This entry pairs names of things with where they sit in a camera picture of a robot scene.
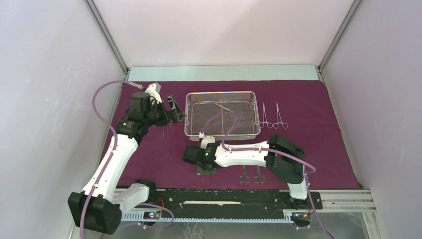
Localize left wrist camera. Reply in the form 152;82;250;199
129;83;162;114

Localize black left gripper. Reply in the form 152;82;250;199
144;96;185;127

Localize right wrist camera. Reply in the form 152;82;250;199
198;132;215;149

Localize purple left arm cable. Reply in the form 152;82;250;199
79;81;174;239

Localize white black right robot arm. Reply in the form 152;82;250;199
182;135;316;208

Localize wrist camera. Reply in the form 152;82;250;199
198;132;215;149
129;83;162;114

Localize corner aluminium post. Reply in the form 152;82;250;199
83;0;129;74
318;0;364;72

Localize steel forceps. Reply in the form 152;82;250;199
239;165;251;184
259;103;273;129
253;166;266;184

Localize grey cable duct strip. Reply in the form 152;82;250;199
121;211;293;224

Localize left corner aluminium post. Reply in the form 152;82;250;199
83;0;129;74

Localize aluminium frame rail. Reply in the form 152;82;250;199
76;188;377;213

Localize steel surgical scissors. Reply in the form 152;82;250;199
273;102;288;129

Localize right corner aluminium post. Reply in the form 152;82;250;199
318;0;364;72

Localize grey scalpel handle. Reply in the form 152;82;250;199
214;103;235;114

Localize steel instrument tray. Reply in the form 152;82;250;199
184;91;261;141

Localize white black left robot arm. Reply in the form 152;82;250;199
68;93;186;235

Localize maroon surgical wrap cloth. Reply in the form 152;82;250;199
114;80;359;198

